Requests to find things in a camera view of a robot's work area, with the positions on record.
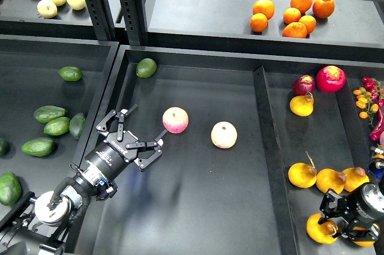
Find black left tray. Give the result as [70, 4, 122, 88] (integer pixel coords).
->
[1, 35, 118, 195]

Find black shelf upright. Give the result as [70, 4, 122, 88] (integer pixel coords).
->
[85, 0, 116, 41]
[119, 0, 149, 46]

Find red chili pepper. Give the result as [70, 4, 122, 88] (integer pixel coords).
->
[369, 109, 383, 142]

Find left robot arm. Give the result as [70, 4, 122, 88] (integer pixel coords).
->
[1, 106, 167, 254]

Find black centre tray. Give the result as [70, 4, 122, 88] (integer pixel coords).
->
[67, 46, 295, 254]

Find dark red pear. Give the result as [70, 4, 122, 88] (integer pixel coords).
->
[292, 75, 316, 96]

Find dark green avocado top pile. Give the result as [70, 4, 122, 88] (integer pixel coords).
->
[33, 105, 67, 123]

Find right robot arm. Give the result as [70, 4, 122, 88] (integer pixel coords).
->
[317, 157, 383, 243]

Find black shelf upright left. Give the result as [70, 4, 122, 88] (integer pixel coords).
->
[85, 0, 116, 41]

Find cherry tomato bunch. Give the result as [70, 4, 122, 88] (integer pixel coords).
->
[352, 77, 383, 127]

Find orange bottom front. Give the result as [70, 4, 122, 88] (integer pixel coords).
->
[282, 22, 307, 38]

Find pale yellow pear right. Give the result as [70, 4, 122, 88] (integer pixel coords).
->
[67, 0, 86, 11]

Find pale yellow pear front left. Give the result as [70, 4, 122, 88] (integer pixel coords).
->
[37, 0, 58, 19]

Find green avocado lower pile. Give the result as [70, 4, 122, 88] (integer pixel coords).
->
[21, 137, 55, 157]

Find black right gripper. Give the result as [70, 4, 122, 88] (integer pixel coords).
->
[318, 182, 383, 242]

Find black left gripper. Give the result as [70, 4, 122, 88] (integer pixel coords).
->
[85, 104, 167, 181]

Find yellow pear upper right tray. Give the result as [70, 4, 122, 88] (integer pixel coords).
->
[289, 92, 314, 117]

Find dark avocado right of pile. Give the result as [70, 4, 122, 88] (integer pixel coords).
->
[69, 113, 86, 140]

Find orange far left lower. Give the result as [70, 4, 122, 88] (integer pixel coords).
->
[250, 13, 268, 32]

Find green avocado middle pile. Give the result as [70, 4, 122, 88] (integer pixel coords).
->
[44, 117, 70, 136]

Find large red apple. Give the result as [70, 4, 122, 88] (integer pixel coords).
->
[315, 65, 347, 92]

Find pale yellow pink apple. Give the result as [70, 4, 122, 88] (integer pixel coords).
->
[211, 121, 238, 149]

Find green avocado tray corner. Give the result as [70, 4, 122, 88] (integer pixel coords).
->
[136, 58, 157, 79]

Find black shelf upright right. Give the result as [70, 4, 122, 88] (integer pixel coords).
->
[119, 0, 149, 46]

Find orange far left upper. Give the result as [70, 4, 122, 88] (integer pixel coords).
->
[253, 0, 275, 20]

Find pink red apple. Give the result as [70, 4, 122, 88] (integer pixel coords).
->
[162, 107, 189, 134]

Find dark avocado at left edge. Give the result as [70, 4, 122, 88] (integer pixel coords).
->
[0, 138, 9, 156]

